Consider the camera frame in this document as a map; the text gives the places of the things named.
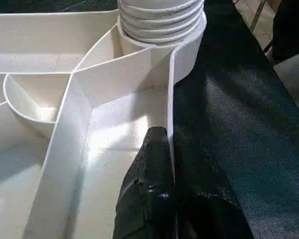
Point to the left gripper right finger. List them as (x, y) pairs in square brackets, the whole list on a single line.
[(204, 209)]

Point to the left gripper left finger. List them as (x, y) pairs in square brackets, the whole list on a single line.
[(144, 199)]

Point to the white plastic table leg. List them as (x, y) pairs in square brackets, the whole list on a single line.
[(159, 20)]

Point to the white plastic table top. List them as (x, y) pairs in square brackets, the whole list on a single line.
[(27, 37)]

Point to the black table mat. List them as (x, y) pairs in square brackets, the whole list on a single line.
[(226, 99)]

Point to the chrome metal chair frame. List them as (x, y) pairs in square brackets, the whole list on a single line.
[(259, 12)]

